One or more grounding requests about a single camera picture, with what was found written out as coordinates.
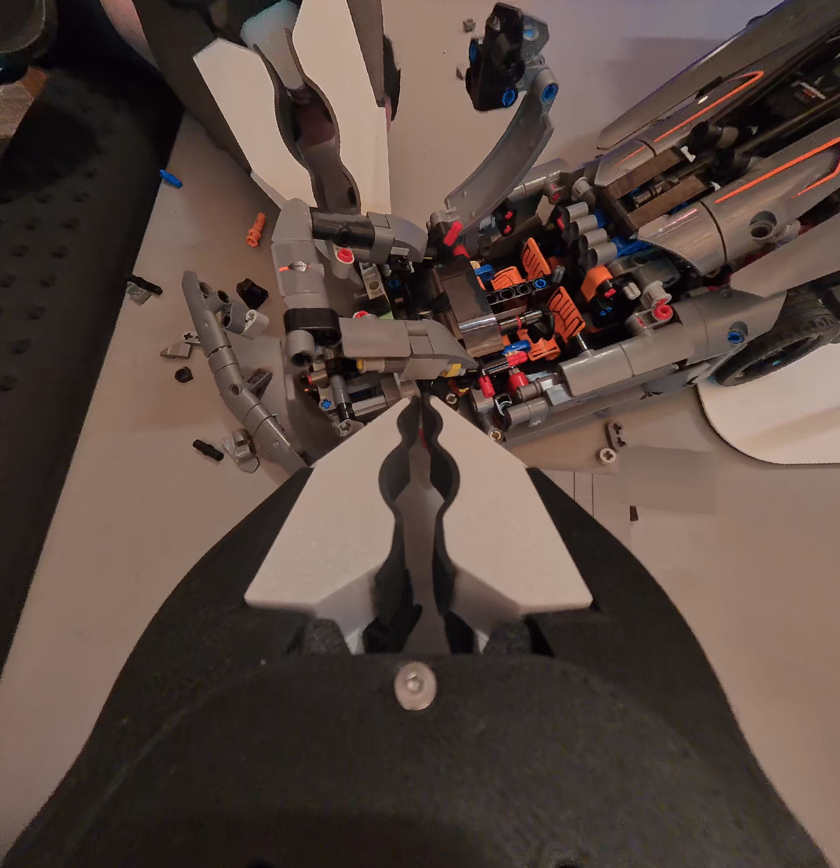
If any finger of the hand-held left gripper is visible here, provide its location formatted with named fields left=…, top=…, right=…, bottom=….
left=242, top=0, right=392, bottom=212
left=192, top=37, right=320, bottom=211

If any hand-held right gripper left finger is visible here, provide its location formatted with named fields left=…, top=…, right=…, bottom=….
left=245, top=396, right=421, bottom=653

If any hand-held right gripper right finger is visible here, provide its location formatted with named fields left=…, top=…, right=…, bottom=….
left=430, top=396, right=592, bottom=653

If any grey lego panel strip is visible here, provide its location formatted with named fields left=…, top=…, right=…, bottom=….
left=181, top=271, right=309, bottom=472

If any grey lego car model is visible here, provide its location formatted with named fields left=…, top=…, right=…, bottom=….
left=271, top=0, right=840, bottom=469

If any person's left forearm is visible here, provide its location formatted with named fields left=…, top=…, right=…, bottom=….
left=98, top=0, right=156, bottom=65

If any grey lego connector assembly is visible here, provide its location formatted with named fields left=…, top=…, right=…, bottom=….
left=223, top=429, right=261, bottom=473

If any cardboard box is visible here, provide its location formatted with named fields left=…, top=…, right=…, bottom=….
left=0, top=66, right=49, bottom=140

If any dark perforated panel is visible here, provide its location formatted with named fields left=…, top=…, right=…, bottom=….
left=0, top=68, right=183, bottom=706

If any white rounded mat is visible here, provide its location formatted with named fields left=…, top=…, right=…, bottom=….
left=698, top=366, right=840, bottom=465

